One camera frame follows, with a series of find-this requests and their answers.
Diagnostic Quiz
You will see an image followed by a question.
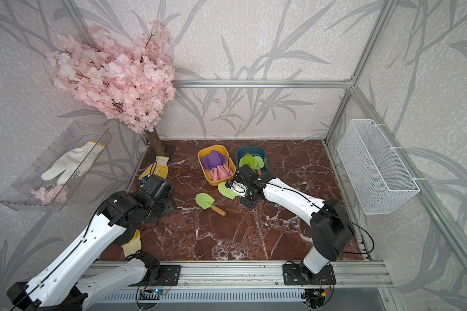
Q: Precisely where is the yellow storage box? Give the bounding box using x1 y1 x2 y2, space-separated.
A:
197 145 236 187

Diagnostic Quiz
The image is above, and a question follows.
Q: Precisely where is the clear acrylic wall shelf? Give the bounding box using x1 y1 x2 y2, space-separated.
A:
0 122 112 212

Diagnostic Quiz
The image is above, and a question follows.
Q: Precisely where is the aluminium front rail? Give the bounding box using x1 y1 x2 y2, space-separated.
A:
171 260 394 290

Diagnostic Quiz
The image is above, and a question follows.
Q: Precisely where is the green trowel yellow handle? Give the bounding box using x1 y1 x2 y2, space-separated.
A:
239 153 257 170

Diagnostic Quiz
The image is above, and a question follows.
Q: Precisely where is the purple square shovel pink handle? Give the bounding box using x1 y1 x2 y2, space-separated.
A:
212 150 224 180
206 151 219 181

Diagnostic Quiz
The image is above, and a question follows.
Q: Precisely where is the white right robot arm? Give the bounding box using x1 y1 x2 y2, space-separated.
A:
225 165 355 275

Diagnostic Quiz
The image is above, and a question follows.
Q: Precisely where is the pink cherry blossom tree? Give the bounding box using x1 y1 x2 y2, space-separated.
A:
47 21 176 156

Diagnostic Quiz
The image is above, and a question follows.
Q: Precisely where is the pink blossom sprig on shelf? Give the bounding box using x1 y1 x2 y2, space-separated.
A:
31 184 69 205

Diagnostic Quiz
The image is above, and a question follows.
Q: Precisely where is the green shovel wooden handle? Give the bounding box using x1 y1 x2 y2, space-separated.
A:
217 181 238 200
254 155 265 170
195 193 226 217

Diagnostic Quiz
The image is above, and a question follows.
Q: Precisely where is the black and yellow glove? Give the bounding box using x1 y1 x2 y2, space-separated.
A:
114 228 142 258

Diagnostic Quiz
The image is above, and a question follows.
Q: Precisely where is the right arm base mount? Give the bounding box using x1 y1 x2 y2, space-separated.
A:
282 261 336 287

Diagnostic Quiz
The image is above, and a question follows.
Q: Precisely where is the yellow rubber glove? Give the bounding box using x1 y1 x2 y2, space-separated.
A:
139 156 169 180

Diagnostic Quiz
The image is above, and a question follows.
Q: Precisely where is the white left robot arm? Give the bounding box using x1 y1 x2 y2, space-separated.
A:
7 175 176 310

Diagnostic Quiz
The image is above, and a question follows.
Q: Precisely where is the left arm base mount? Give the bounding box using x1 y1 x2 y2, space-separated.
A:
126 250 181 286

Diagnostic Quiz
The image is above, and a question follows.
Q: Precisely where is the white cotton glove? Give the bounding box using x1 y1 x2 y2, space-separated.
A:
41 141 105 185

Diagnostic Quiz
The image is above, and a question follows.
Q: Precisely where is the white wire mesh basket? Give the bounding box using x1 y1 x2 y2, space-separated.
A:
337 119 420 215

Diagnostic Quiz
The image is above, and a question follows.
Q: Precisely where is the dark teal storage box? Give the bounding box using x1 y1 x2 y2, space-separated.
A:
237 146 269 173

